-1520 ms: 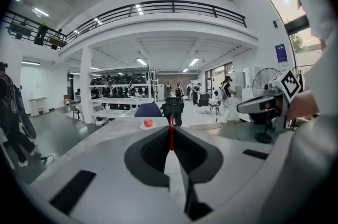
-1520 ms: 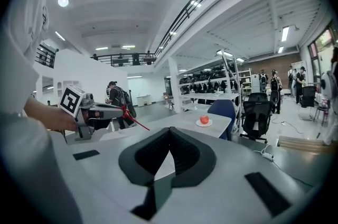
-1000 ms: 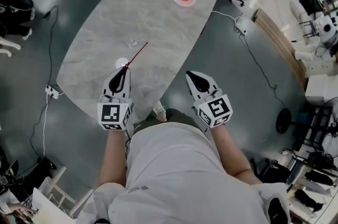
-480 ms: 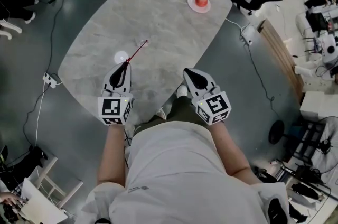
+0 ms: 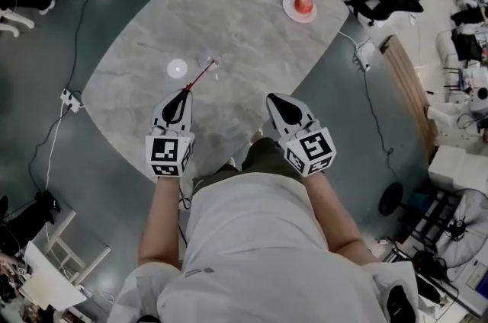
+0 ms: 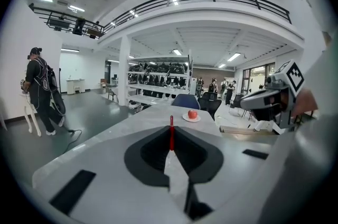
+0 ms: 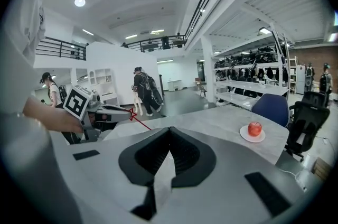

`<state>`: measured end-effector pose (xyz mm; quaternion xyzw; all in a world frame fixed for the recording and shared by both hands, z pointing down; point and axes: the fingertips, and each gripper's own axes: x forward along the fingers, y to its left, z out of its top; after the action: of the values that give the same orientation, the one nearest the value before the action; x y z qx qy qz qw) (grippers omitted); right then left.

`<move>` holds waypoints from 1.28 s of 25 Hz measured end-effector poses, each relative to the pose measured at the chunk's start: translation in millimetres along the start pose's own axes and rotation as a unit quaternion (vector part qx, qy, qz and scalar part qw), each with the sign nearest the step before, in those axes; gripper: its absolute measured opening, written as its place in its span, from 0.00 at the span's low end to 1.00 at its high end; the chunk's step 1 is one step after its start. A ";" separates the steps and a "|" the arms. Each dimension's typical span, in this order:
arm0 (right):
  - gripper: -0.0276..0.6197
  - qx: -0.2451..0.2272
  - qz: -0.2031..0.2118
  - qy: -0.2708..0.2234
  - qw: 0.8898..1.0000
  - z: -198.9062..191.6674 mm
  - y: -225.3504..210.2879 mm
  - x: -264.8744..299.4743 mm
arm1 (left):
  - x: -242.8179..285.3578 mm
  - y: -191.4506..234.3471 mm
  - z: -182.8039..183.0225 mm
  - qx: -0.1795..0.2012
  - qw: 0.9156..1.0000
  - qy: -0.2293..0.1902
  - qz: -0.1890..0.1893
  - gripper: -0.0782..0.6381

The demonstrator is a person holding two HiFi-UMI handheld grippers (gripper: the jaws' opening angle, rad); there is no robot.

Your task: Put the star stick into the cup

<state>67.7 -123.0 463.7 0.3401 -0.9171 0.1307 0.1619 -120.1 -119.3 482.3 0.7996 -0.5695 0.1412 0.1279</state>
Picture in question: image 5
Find thin red stick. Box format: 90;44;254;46
178;59;218;117

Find white box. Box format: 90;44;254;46
426;144;488;201

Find white plate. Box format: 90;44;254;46
282;0;319;24

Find red apple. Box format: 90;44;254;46
293;0;315;15

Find black cable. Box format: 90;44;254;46
27;0;102;197

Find wooden board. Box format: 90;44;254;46
380;33;432;149

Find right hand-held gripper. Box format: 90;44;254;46
266;92;339;177

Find white desk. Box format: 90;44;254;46
18;239;89;312

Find white power strip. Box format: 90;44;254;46
59;88;85;114
353;40;373;72

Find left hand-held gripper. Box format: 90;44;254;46
144;88;196;177

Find black shoulder pouch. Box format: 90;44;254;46
386;284;417;323

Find person's right forearm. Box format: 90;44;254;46
303;171;379;262

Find person's white shirt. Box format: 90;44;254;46
113;172;421;323

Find person's left forearm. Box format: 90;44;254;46
137;174;182;270

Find person's olive shorts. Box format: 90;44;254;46
213;136;306;186

